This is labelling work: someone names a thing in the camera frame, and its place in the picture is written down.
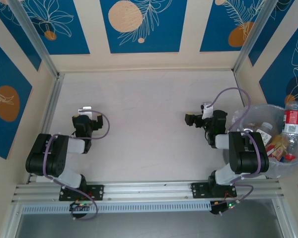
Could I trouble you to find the aluminium frame post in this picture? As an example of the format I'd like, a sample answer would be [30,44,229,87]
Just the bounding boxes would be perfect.
[7,0,60,78]
[272,199,297,238]
[232,0,280,74]
[0,202,24,238]

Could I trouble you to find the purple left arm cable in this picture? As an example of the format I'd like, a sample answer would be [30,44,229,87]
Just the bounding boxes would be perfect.
[43,110,112,221]

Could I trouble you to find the grey slotted cable duct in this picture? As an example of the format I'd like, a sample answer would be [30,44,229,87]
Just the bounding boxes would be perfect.
[21,200,212,214]

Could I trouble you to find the aluminium side rail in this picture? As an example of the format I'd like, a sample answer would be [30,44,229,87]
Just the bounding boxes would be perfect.
[26,72,65,184]
[232,70,248,107]

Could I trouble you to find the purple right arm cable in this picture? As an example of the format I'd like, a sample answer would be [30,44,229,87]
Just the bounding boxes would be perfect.
[210,87,263,206]

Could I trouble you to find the clear square bottle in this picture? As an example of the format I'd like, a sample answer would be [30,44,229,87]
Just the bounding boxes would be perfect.
[259,121,274,147]

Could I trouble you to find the clear plastic bin liner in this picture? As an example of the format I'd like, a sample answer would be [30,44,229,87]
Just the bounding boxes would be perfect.
[232,104,298,179]

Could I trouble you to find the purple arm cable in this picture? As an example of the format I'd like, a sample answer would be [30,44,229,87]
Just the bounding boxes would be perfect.
[210,87,263,206]
[43,110,112,221]

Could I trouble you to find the small circuit board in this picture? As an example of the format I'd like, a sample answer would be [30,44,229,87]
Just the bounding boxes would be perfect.
[69,201,95,212]
[210,199,242,216]

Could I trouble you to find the grey round waste bin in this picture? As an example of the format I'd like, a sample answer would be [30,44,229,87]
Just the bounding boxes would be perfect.
[222,104,298,179]

